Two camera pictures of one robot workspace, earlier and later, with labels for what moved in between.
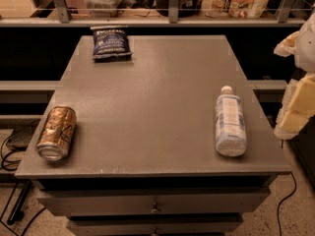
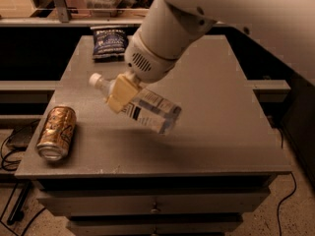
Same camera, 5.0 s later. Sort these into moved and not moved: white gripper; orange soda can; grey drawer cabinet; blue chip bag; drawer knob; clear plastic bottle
Moved: white gripper; clear plastic bottle
Not moved: grey drawer cabinet; orange soda can; blue chip bag; drawer knob
